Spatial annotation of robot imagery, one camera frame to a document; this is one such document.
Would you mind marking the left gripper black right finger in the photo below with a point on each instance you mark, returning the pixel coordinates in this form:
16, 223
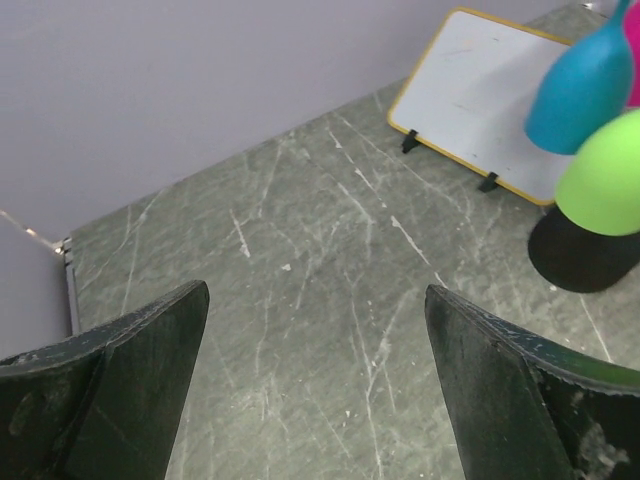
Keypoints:
524, 407

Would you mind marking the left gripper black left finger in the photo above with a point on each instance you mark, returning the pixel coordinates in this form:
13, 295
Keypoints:
106, 403

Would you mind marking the green plastic wine glass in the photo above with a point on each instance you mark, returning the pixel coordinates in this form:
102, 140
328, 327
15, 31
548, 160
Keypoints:
599, 191

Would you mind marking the blue plastic wine glass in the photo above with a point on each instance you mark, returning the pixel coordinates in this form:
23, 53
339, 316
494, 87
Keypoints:
586, 87

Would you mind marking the pink plastic wine glass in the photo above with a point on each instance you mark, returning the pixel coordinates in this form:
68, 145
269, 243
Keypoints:
631, 25

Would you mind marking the yellow framed whiteboard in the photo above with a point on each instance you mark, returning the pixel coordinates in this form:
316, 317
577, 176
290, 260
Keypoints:
469, 95

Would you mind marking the copper wire wine glass rack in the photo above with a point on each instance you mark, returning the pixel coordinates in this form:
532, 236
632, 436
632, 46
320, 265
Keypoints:
577, 260

